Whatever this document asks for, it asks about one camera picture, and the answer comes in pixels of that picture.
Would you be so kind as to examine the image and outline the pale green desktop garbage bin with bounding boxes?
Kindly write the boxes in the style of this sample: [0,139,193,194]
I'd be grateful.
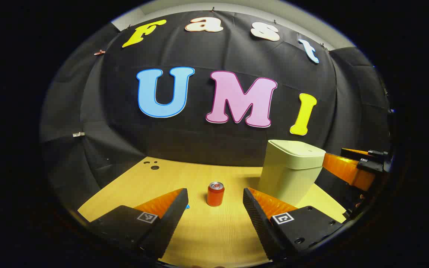
[257,140,327,207]

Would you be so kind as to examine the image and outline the black backdrop cloth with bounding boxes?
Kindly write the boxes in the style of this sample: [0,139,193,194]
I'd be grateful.
[39,10,392,220]

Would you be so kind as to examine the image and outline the wooden desktop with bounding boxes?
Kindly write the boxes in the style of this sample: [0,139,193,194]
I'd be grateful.
[77,156,347,268]

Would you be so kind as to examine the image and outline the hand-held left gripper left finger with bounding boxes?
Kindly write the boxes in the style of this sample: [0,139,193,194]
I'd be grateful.
[88,188,189,260]

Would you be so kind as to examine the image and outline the red pop can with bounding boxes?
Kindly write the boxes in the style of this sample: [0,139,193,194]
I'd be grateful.
[207,182,225,207]

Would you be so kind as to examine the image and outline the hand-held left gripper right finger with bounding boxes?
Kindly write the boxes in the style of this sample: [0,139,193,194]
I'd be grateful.
[243,187,345,261]

